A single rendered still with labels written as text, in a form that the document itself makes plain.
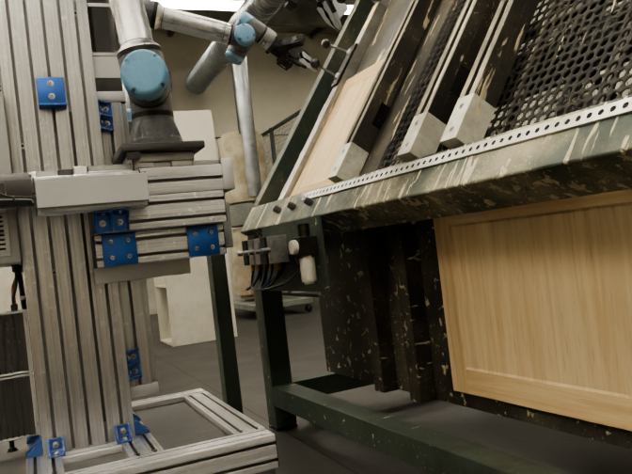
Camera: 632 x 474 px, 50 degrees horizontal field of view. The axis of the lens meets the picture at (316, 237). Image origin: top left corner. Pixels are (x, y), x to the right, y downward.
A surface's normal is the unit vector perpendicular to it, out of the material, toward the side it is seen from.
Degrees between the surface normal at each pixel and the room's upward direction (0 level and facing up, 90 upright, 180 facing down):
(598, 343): 90
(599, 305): 90
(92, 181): 90
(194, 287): 90
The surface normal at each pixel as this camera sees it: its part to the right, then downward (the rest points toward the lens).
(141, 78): 0.19, 0.10
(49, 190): 0.39, -0.06
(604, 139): -0.81, -0.48
